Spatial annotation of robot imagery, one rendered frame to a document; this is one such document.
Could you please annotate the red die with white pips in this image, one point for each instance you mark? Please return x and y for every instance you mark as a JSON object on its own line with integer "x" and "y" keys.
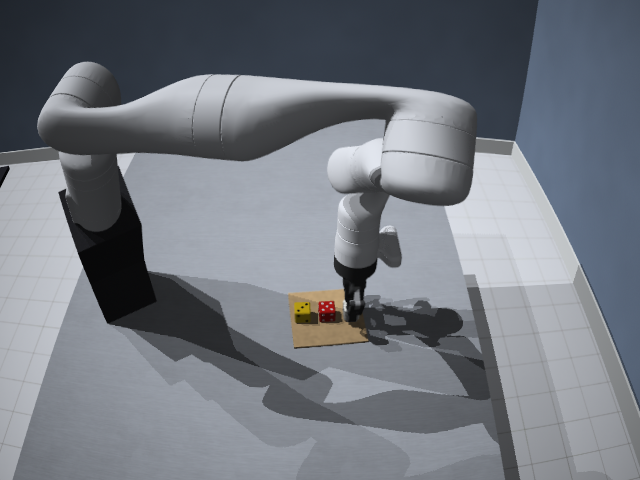
{"x": 327, "y": 311}

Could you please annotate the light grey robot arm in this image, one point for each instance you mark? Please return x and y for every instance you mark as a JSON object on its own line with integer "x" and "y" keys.
{"x": 427, "y": 153}

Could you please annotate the tan flat mat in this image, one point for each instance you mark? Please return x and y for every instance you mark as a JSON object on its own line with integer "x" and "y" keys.
{"x": 316, "y": 333}

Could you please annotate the yellow die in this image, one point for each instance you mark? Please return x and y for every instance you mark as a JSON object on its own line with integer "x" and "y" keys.
{"x": 302, "y": 312}

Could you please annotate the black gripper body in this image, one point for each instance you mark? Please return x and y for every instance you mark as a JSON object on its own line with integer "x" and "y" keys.
{"x": 355, "y": 275}

